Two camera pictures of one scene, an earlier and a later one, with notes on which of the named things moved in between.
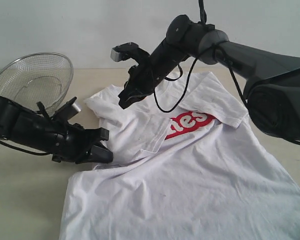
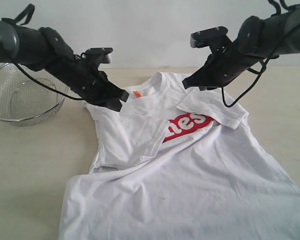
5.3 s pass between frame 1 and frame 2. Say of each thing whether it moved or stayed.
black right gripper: moved
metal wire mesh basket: stayed
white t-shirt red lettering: stayed
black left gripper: moved
